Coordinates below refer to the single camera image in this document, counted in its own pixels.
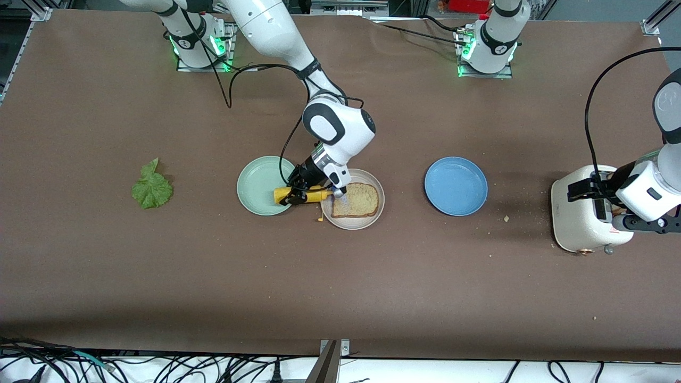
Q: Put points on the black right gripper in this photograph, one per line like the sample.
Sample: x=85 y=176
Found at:
x=305 y=173

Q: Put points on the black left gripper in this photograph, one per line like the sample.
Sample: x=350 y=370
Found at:
x=615 y=181

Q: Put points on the yellow mustard squeeze bottle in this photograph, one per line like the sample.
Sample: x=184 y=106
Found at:
x=281 y=195

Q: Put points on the green lettuce leaf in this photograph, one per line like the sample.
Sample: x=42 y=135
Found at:
x=151 y=191

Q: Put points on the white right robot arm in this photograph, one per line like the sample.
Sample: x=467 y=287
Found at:
x=266 y=26

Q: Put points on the mint green plate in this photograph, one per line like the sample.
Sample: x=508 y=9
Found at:
x=255 y=186

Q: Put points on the beige plate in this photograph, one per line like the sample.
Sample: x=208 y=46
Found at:
x=354 y=224

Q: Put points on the blue plate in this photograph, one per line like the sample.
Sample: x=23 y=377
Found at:
x=456 y=186

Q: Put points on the white toaster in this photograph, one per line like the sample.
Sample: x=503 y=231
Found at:
x=572 y=223

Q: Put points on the grey metal equipment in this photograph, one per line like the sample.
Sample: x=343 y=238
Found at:
x=348 y=8

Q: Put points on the red box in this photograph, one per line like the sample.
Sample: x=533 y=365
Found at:
x=468 y=5

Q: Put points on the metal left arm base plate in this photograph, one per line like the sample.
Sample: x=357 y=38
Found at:
x=487 y=75

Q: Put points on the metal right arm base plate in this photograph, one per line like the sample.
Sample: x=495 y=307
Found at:
x=232 y=42

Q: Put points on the metal table bracket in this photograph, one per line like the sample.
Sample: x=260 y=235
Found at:
x=331 y=367

